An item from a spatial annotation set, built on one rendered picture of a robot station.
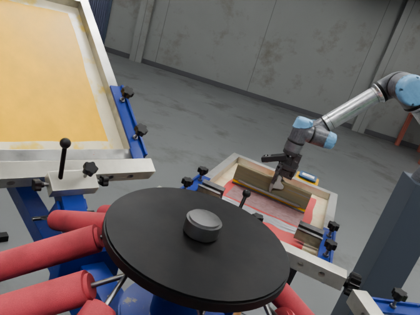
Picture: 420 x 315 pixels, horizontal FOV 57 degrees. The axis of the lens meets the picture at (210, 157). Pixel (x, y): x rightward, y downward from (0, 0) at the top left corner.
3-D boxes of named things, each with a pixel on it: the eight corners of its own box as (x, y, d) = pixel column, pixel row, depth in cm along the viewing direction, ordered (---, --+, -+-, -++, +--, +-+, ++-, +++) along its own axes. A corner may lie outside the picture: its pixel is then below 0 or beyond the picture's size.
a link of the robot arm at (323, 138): (333, 129, 173) (310, 121, 173) (340, 136, 163) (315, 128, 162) (325, 144, 176) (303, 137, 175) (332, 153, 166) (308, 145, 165)
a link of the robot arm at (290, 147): (285, 140, 166) (289, 136, 173) (281, 149, 168) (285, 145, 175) (302, 147, 164) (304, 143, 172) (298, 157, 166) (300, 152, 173)
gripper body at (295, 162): (290, 182, 170) (300, 157, 165) (272, 174, 172) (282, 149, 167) (292, 177, 177) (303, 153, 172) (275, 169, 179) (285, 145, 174)
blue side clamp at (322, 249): (317, 239, 158) (324, 224, 156) (329, 244, 157) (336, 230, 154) (309, 277, 131) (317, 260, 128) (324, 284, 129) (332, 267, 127)
